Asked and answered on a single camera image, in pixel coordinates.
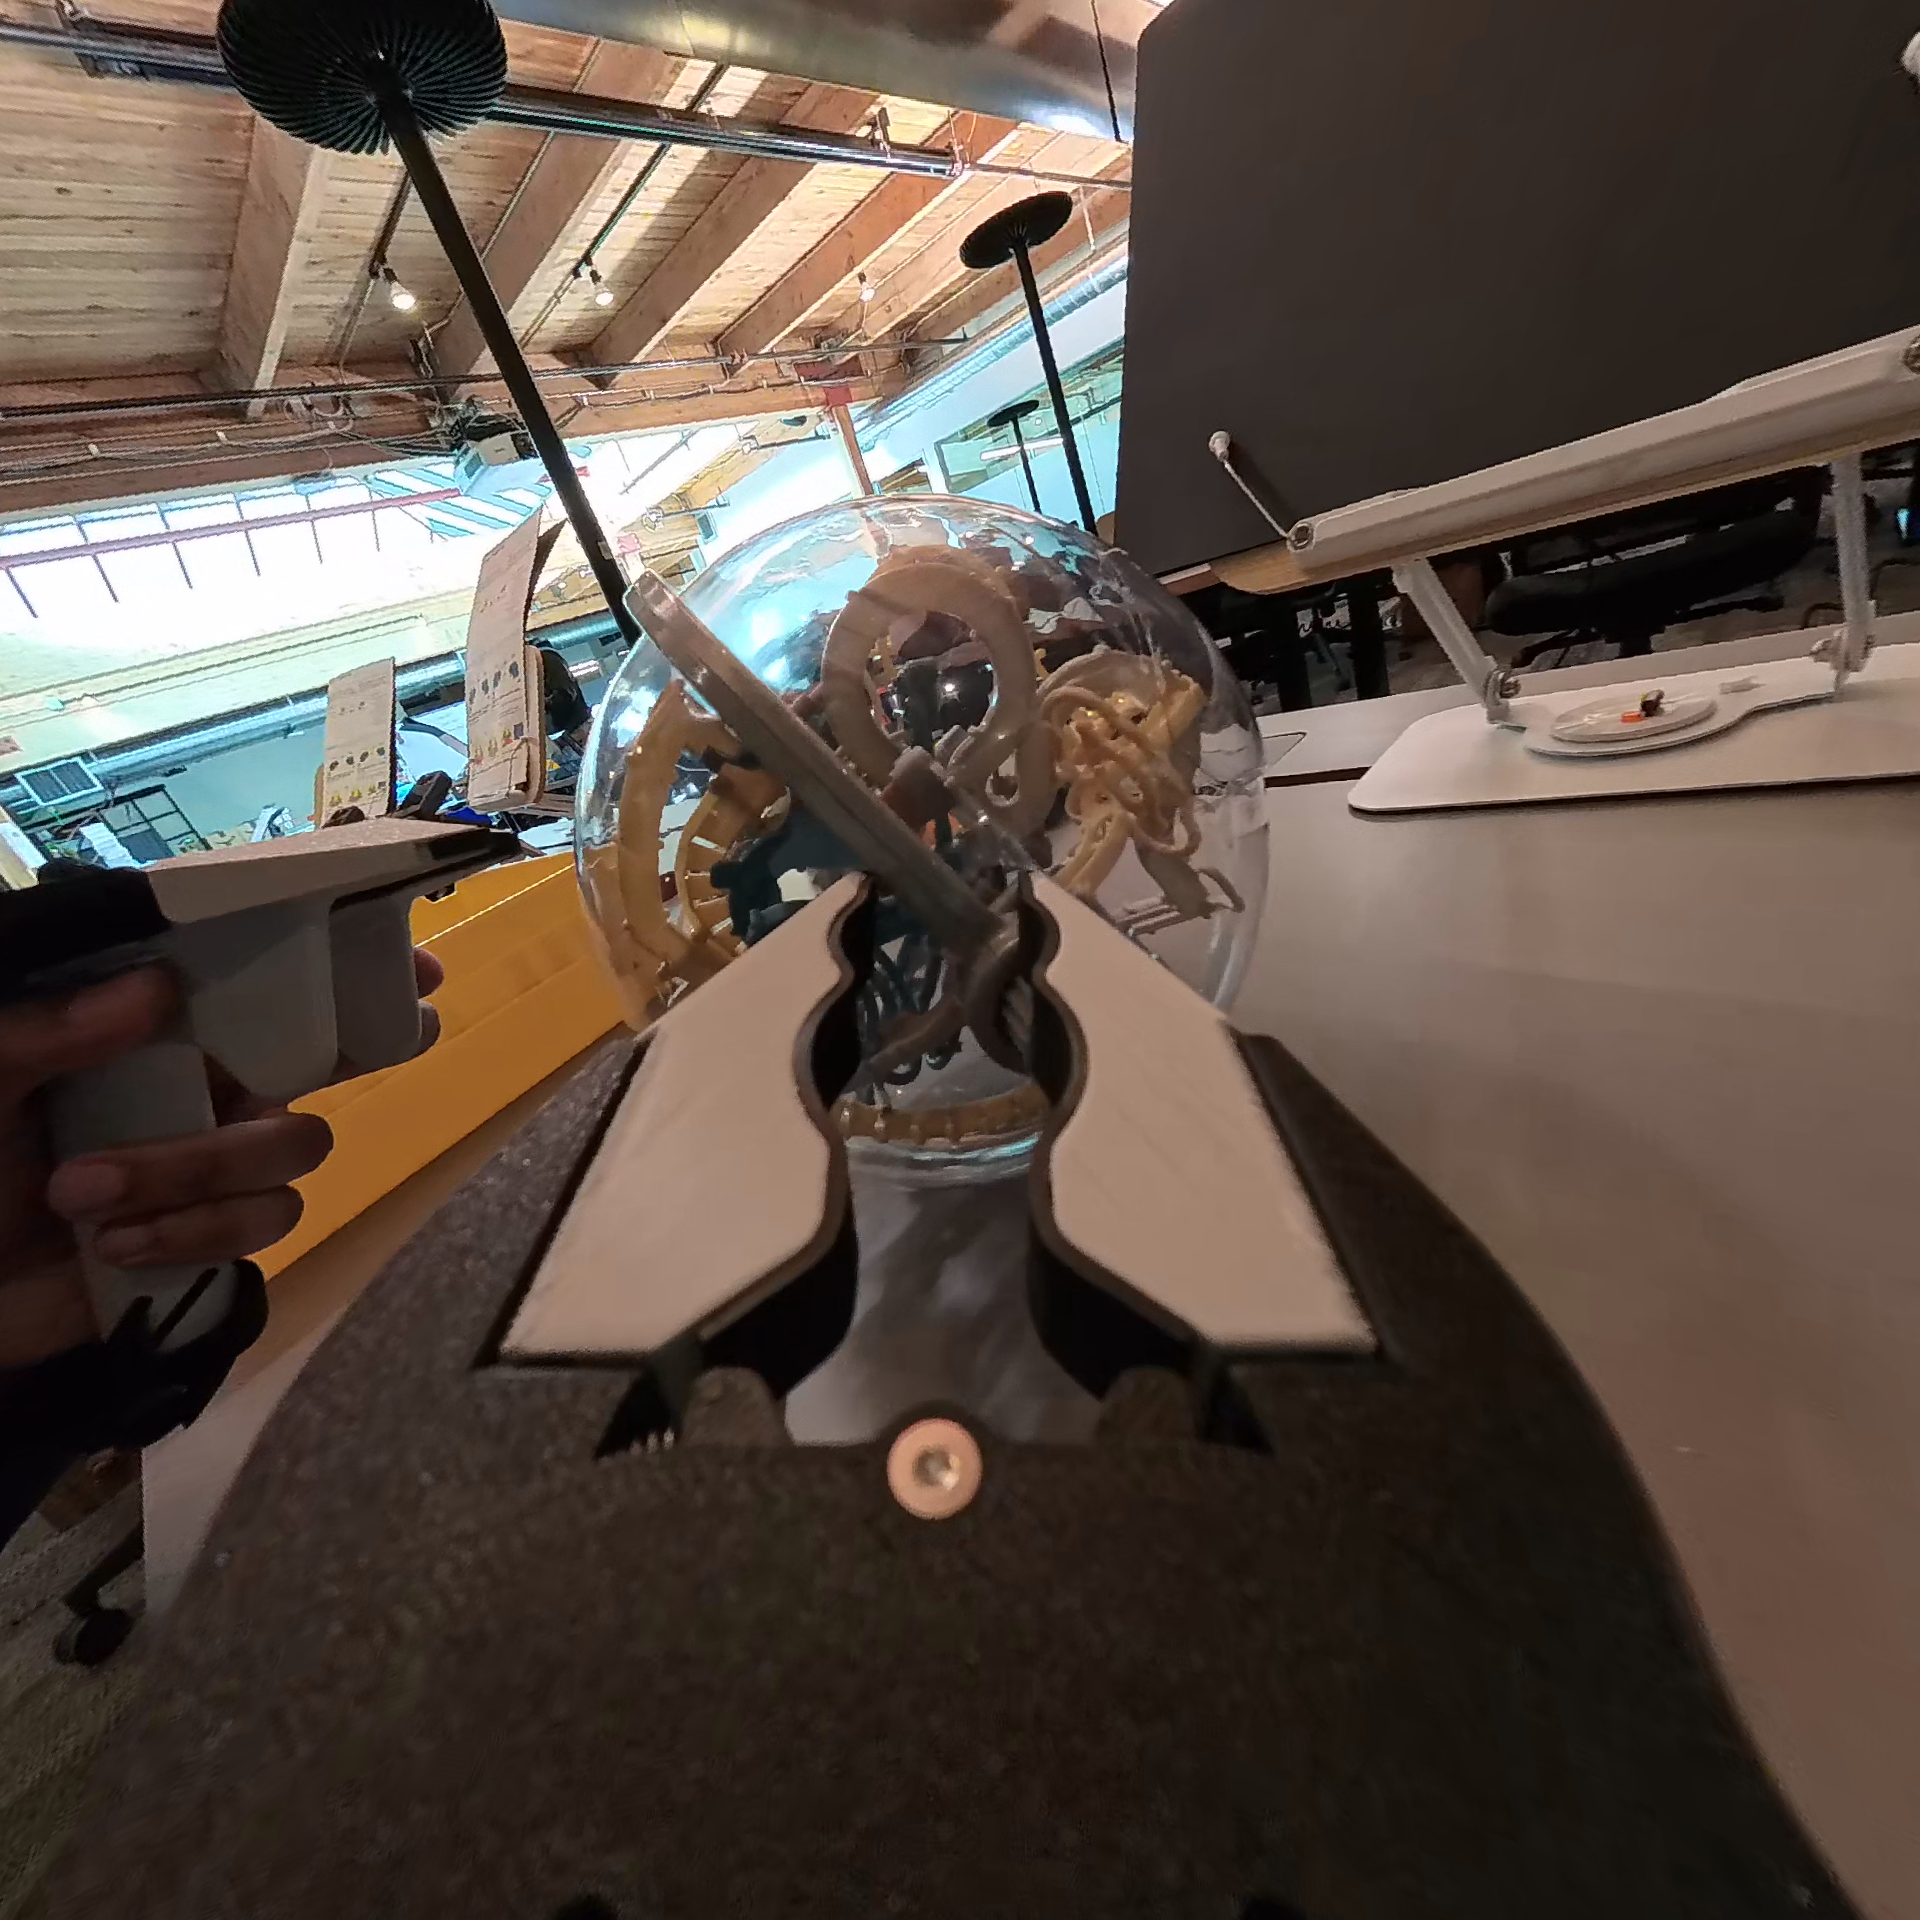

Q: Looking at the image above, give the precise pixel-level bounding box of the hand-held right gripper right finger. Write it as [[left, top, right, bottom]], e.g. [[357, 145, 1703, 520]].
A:
[[1019, 873, 1379, 1403]]

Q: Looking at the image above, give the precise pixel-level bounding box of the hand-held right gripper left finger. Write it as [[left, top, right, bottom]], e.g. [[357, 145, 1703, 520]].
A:
[[495, 873, 880, 1433]]

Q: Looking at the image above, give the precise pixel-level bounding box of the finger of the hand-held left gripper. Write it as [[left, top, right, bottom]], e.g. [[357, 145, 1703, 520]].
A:
[[141, 815, 521, 927], [320, 893, 432, 1075]]

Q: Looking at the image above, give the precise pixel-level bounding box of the clear plastic maze ball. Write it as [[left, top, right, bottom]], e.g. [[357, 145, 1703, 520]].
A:
[[574, 496, 1269, 1185]]

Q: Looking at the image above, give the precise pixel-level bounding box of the person's left hand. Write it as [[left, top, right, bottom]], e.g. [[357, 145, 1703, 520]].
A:
[[0, 944, 448, 1368]]

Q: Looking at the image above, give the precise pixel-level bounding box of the large yellow plastic bin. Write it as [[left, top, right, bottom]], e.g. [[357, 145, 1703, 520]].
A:
[[247, 847, 632, 1278]]

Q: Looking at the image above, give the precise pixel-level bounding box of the cardboard sign board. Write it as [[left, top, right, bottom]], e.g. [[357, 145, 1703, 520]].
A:
[[462, 510, 548, 805], [316, 656, 399, 826]]

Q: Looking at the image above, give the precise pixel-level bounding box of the black office chair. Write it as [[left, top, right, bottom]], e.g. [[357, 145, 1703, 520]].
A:
[[1486, 463, 1823, 654]]

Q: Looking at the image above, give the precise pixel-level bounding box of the white folding stand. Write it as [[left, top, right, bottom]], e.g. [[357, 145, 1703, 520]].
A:
[[1206, 326, 1920, 818]]

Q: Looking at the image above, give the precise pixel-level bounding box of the black backdrop board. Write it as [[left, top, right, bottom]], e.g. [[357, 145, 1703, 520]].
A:
[[1118, 0, 1920, 577]]

